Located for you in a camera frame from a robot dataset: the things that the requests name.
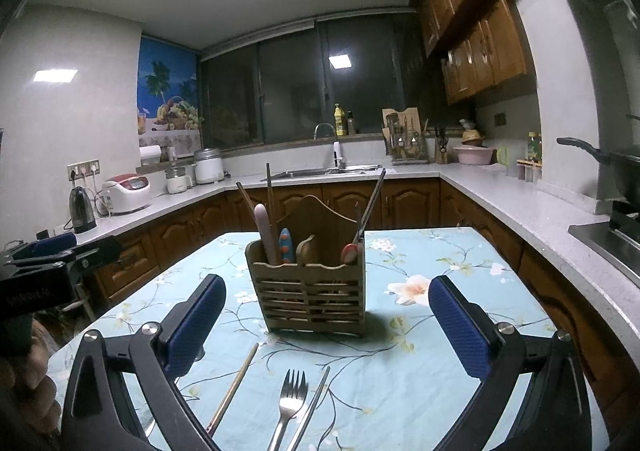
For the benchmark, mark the paper towel roll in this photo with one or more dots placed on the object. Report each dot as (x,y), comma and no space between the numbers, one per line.
(150,155)

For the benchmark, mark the yellow bottle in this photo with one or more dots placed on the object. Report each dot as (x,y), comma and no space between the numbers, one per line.
(340,123)

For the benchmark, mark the dark wall socket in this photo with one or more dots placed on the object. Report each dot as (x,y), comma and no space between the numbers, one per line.
(500,120)

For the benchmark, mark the curved chrome faucet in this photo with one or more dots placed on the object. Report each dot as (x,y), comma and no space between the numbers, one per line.
(324,124)

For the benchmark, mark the red-patterned wooden chopstick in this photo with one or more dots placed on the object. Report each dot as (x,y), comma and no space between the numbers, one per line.
(235,386)
(246,203)
(269,191)

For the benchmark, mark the clear green pitcher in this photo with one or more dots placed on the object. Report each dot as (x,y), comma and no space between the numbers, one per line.
(505,157)

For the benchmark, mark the white countertop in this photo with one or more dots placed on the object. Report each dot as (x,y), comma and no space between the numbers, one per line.
(475,191)

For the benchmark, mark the pink basin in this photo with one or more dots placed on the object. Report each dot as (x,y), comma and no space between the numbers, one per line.
(472,156)

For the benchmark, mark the wall socket strip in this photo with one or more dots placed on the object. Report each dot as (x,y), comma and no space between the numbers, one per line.
(84,169)

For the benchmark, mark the large white lidded jar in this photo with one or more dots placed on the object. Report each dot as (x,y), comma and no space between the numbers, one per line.
(209,168)

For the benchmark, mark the blue red-dotted kid's fork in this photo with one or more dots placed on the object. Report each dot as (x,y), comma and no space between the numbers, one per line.
(285,246)

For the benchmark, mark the metal spoon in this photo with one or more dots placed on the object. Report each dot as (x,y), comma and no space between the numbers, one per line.
(306,251)

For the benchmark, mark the black wok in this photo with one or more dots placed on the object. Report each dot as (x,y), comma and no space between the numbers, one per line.
(625,171)

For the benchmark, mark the blue floral tablecloth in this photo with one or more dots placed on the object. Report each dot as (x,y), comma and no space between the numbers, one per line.
(425,256)

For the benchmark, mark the short wooden wall cabinets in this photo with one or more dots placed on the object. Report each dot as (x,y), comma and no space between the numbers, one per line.
(490,61)

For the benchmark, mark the gas stove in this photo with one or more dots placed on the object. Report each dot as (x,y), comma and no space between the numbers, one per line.
(610,241)

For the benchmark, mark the dark bottle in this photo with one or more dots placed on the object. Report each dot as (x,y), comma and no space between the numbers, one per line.
(351,123)

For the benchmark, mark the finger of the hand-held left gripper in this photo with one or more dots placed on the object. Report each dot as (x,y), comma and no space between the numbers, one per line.
(50,244)
(100,251)

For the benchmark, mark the seasoning bottles group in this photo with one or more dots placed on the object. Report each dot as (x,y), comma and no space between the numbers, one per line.
(529,172)

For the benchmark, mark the straw-coloured bowl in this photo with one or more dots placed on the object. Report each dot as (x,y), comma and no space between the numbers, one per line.
(473,138)

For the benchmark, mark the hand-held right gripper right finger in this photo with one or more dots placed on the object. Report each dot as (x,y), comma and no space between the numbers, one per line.
(457,326)

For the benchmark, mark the person's left hand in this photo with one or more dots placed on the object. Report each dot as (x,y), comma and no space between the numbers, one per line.
(30,391)

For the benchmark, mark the white and red rice cooker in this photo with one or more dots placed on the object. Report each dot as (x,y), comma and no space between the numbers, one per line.
(127,193)

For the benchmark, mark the white tap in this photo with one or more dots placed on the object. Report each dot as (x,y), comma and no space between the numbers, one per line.
(338,156)

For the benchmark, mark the yellow-label bottle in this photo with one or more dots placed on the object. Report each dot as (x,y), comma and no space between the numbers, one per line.
(534,146)

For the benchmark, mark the wooden utensil holder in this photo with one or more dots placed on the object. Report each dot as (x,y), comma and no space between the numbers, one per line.
(305,296)

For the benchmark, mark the dark kitchen window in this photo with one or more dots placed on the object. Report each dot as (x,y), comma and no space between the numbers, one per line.
(285,91)

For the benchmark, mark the tropical fruit wall poster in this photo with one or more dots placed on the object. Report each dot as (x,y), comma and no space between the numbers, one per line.
(167,81)

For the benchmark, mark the wooden countertop utensil rack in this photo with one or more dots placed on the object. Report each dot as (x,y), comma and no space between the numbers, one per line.
(405,141)

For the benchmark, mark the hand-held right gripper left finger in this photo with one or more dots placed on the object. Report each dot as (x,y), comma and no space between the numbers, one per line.
(195,326)

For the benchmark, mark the small white lidded jar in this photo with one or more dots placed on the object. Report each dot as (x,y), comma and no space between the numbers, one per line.
(178,183)

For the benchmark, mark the steel kitchen sink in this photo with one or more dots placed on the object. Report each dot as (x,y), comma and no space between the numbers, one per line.
(305,173)

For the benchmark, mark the wooden base cabinets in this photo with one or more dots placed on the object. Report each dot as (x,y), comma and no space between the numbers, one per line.
(400,206)

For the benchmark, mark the knife block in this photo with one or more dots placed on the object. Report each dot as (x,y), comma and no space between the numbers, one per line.
(441,151)

